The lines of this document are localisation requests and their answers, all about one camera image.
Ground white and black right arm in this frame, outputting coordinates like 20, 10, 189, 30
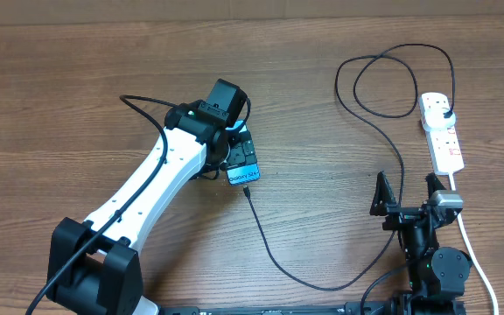
360, 171, 473, 315

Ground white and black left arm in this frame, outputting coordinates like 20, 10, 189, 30
27, 79, 260, 315

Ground black USB charging cable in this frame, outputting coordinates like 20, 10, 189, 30
241, 43, 457, 292

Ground white power strip cord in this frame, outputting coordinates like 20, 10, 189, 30
447, 171, 501, 315

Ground white power extension strip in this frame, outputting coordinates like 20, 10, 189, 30
419, 92, 465, 175

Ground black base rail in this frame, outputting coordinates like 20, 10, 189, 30
159, 299, 467, 315

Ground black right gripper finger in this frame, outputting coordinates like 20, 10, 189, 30
369, 171, 397, 216
425, 172, 445, 198

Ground blue Galaxy smartphone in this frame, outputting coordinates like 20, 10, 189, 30
226, 120, 261, 186

